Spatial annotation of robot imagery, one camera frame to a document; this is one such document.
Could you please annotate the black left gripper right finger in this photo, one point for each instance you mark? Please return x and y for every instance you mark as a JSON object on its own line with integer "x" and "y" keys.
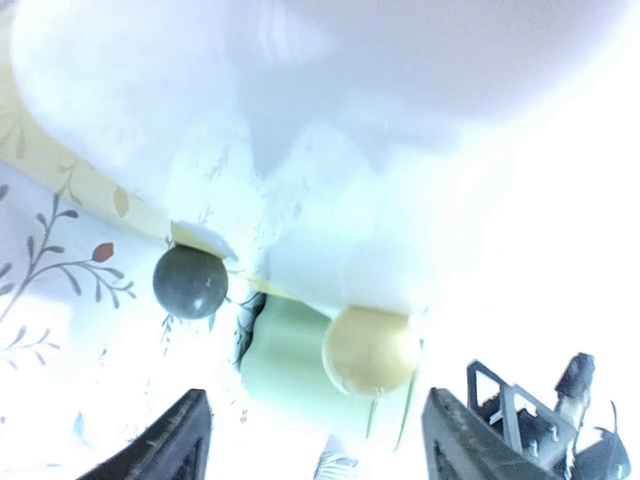
{"x": 459, "y": 445}

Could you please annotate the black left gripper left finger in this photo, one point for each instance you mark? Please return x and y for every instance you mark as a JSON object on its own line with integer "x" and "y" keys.
{"x": 175, "y": 446}

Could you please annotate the drawer cabinet with dark top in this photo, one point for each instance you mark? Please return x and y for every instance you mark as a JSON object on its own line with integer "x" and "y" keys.
{"x": 478, "y": 160}

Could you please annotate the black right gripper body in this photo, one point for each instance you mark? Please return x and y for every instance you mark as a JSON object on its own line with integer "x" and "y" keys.
{"x": 544, "y": 440}

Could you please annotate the floral white tablecloth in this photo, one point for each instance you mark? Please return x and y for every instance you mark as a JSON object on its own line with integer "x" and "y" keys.
{"x": 88, "y": 357}

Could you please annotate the green hard-shell suitcase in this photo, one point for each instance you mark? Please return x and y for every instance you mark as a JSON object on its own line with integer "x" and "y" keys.
{"x": 283, "y": 372}

